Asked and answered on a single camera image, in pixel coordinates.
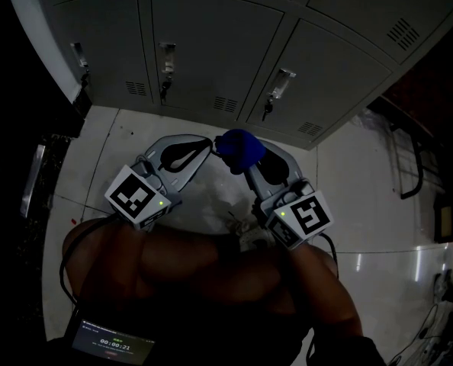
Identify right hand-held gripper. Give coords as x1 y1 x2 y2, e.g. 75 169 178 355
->
247 143 334 249

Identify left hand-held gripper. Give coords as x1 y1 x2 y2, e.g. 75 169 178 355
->
104 134 211 232

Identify blue cloth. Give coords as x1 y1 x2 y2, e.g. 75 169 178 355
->
214 128 268 175

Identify grey metal locker door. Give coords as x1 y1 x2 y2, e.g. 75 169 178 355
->
245 18 394 144

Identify person's right forearm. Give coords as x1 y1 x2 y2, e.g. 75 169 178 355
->
283 238 365 339

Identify person's left forearm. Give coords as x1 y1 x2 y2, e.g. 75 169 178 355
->
63 219 151 304

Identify grey metal lockers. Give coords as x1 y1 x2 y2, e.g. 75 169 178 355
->
3 0 453 151

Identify white sneaker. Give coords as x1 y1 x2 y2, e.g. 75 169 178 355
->
226 219 275 253

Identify person's right leg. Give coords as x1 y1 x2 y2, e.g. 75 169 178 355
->
195 248 300 316

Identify silver metal bar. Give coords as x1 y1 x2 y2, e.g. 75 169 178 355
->
19 144 47 219

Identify black box with yellow panels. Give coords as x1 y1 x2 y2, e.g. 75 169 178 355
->
434 200 453 244

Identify black phone with lit screen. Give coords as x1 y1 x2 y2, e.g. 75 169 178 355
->
65 310 156 366

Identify silver recessed door handle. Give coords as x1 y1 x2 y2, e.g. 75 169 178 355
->
69 42 90 70
266 67 297 99
157 42 177 76

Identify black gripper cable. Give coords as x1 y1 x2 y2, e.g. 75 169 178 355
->
59 213 117 308
320 233 342 281

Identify black metal tube frame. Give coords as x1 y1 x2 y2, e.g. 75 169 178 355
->
388 116 441 201

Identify thin black cable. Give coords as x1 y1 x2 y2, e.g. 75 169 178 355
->
390 302 441 364

